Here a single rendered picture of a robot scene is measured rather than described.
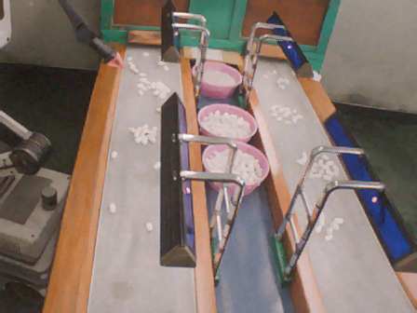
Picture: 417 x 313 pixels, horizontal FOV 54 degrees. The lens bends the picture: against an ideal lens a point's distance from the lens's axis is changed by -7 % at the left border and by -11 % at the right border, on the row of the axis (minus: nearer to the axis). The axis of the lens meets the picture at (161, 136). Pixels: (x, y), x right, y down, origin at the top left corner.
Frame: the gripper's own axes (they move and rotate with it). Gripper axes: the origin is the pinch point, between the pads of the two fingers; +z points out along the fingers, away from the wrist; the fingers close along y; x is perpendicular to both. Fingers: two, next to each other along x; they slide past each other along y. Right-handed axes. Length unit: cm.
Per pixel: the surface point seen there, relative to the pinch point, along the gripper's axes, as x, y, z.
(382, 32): -120, 126, 150
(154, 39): -6.3, 44.3, 12.2
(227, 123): -23, -21, 46
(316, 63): -67, 52, 93
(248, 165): -26, -50, 51
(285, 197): -35, -70, 57
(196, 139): -37, -89, 5
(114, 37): 11, 49, -4
